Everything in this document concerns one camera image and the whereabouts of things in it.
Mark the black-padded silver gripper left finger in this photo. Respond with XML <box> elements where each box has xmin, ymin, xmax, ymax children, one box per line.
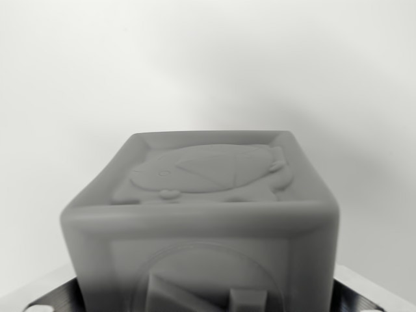
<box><xmin>19</xmin><ymin>263</ymin><xmax>86</xmax><ymax>312</ymax></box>

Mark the black-padded silver gripper right finger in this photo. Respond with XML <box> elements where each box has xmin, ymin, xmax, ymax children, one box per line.
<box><xmin>331</xmin><ymin>265</ymin><xmax>396</xmax><ymax>312</ymax></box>

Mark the grey embossed toy cube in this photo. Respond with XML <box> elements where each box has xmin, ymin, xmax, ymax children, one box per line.
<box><xmin>59</xmin><ymin>129</ymin><xmax>341</xmax><ymax>312</ymax></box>

